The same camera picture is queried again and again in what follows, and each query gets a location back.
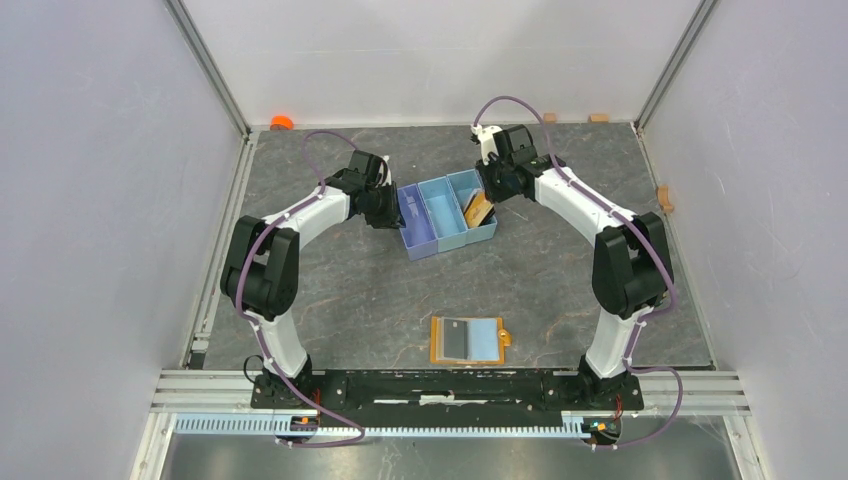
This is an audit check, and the stack of credit cards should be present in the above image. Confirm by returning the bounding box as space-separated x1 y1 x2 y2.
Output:
463 188 494 229

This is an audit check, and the light blue bin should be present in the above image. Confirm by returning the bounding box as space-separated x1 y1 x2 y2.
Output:
418 177 468 253
447 169 497 244

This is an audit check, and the grey credit card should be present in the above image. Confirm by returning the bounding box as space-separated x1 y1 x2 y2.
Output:
442 318 468 360

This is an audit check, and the orange leather card holder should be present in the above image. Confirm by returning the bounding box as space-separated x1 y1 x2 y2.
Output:
429 316 512 366

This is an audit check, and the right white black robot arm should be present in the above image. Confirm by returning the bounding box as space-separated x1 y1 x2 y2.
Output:
471 125 673 408

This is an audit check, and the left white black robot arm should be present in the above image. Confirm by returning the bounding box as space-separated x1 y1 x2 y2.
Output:
220 150 406 408

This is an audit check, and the purple plastic bin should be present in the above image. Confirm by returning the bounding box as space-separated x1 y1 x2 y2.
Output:
398 184 438 261

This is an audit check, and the orange round cap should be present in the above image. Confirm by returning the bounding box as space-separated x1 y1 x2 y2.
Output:
269 115 294 130

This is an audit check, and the curved wooden piece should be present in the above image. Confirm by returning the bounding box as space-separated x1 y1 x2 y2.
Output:
656 185 675 214

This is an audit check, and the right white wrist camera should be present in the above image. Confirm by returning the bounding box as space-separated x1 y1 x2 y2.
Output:
471 125 502 165

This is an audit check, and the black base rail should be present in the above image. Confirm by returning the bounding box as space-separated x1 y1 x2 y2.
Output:
251 368 645 427

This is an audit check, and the white slotted cable duct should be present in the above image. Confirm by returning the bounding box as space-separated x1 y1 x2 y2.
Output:
174 413 589 440

